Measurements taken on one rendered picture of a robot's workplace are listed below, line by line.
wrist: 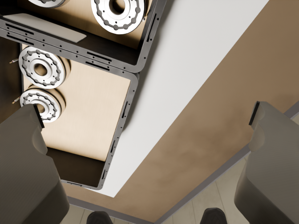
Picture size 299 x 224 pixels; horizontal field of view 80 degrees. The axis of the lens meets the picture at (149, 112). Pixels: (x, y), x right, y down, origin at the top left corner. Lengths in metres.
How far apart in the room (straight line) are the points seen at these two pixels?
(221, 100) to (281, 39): 0.53
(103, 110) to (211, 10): 0.40
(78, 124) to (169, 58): 0.34
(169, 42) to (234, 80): 0.98
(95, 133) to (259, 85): 1.28
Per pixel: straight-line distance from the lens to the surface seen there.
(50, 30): 0.40
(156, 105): 0.64
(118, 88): 0.48
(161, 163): 1.92
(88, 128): 0.58
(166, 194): 2.35
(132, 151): 0.80
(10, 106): 0.58
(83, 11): 0.45
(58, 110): 0.53
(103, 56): 0.35
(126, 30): 0.40
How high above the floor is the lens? 1.25
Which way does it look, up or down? 57 degrees down
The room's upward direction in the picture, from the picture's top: 176 degrees counter-clockwise
